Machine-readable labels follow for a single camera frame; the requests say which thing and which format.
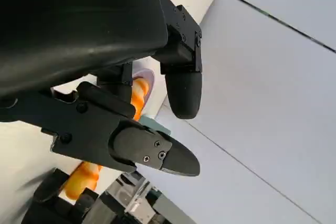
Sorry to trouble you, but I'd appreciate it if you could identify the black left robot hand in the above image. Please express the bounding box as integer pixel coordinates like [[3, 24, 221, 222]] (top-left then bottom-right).
[[0, 0, 203, 179]]

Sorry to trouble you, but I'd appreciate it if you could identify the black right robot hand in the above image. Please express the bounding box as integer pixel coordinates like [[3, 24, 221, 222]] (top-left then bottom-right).
[[22, 167, 100, 224]]

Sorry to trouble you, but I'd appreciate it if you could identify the lilac plate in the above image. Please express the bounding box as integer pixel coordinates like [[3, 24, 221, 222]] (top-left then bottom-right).
[[131, 68, 156, 109]]

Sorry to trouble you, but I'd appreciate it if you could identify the grey workshop machine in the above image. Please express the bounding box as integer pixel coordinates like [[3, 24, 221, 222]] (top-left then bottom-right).
[[104, 173, 169, 224]]

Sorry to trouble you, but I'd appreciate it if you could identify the pale green mug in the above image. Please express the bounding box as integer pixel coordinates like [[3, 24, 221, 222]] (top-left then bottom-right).
[[138, 115, 171, 136]]

